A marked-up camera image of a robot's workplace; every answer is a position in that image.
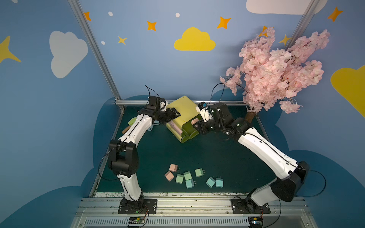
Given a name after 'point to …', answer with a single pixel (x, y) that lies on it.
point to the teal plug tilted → (210, 182)
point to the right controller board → (255, 221)
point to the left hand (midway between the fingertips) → (176, 115)
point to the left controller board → (136, 220)
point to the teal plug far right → (219, 182)
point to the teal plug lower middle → (190, 184)
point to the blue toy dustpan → (156, 122)
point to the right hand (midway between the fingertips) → (198, 122)
